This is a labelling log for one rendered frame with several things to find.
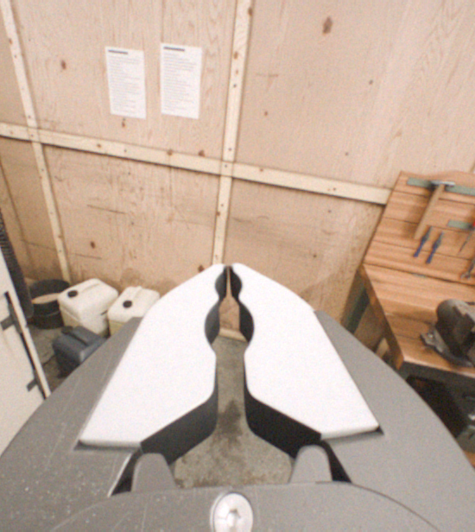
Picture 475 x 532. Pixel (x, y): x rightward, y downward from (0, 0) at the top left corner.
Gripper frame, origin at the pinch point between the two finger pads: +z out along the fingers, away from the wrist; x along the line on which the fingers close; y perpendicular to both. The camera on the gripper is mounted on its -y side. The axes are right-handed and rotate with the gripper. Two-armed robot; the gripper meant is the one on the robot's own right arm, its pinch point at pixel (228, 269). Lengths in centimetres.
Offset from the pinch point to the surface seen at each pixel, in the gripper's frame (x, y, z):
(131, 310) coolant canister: -63, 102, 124
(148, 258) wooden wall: -58, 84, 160
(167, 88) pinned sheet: -29, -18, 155
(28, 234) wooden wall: -153, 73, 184
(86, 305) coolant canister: -92, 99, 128
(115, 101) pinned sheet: -60, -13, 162
